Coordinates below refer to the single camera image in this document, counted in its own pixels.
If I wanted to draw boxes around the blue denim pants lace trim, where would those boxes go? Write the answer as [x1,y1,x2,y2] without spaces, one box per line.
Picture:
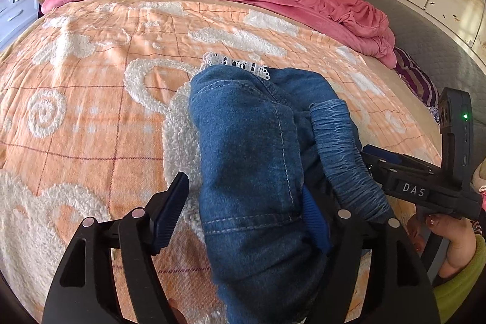
[190,53,393,323]

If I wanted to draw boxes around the right forearm green sleeve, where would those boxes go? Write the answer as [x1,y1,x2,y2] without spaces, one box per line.
[433,234,485,323]

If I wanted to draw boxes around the right hand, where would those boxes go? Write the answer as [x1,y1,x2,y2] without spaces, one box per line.
[406,214,476,280]

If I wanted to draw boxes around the purple striped pillow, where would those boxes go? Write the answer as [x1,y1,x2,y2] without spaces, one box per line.
[394,47,440,123]

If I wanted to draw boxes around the beige bed sheet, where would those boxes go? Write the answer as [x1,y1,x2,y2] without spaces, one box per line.
[362,55,442,165]

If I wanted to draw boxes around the orange white fleece blanket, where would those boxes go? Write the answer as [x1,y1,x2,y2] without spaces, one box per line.
[1,0,421,323]

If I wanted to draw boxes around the grey quilted headboard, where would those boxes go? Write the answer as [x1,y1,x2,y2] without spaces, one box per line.
[365,0,486,167]

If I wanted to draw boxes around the white drawer cabinet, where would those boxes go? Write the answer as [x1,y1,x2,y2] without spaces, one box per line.
[0,0,39,50]

